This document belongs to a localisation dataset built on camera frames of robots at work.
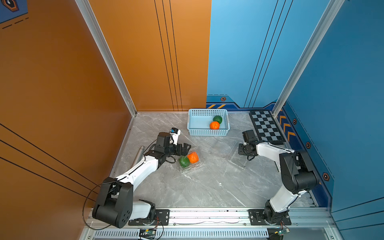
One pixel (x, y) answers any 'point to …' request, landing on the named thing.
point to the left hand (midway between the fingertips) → (184, 143)
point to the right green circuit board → (281, 232)
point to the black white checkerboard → (266, 127)
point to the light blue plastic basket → (199, 121)
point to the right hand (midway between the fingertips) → (242, 150)
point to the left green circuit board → (148, 233)
